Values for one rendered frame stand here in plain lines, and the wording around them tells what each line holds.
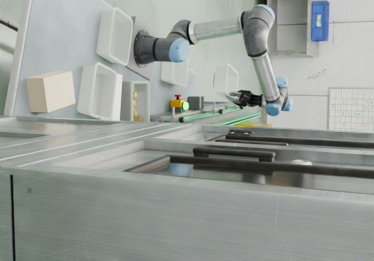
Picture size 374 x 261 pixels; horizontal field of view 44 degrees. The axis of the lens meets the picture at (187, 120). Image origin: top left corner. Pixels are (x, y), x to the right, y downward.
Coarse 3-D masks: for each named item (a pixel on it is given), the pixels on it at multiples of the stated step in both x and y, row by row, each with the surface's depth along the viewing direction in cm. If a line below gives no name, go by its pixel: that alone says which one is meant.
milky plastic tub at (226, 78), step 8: (216, 72) 250; (224, 72) 248; (232, 72) 262; (216, 80) 249; (224, 80) 247; (232, 80) 266; (216, 88) 248; (224, 88) 245; (232, 88) 266; (224, 96) 257; (232, 96) 265
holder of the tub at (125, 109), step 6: (126, 84) 210; (126, 90) 210; (126, 96) 210; (126, 102) 211; (120, 108) 212; (126, 108) 211; (120, 114) 212; (126, 114) 211; (120, 120) 213; (126, 120) 212
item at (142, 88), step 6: (132, 84) 209; (138, 84) 224; (144, 84) 223; (132, 90) 209; (138, 90) 225; (144, 90) 224; (132, 96) 209; (138, 96) 226; (144, 96) 225; (132, 102) 210; (138, 102) 226; (144, 102) 225; (132, 108) 210; (138, 108) 226; (144, 108) 225; (132, 114) 210; (138, 114) 227; (144, 114) 226; (132, 120) 210; (144, 120) 226
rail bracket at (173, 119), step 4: (172, 108) 224; (172, 112) 224; (160, 116) 226; (164, 116) 227; (172, 116) 224; (160, 120) 226; (164, 120) 226; (168, 120) 225; (172, 120) 223; (176, 120) 223; (180, 120) 221; (184, 120) 223
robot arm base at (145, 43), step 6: (144, 36) 228; (150, 36) 228; (138, 42) 225; (144, 42) 224; (150, 42) 224; (138, 48) 225; (144, 48) 224; (150, 48) 224; (138, 54) 226; (144, 54) 226; (150, 54) 225; (144, 60) 228; (150, 60) 228; (156, 60) 227
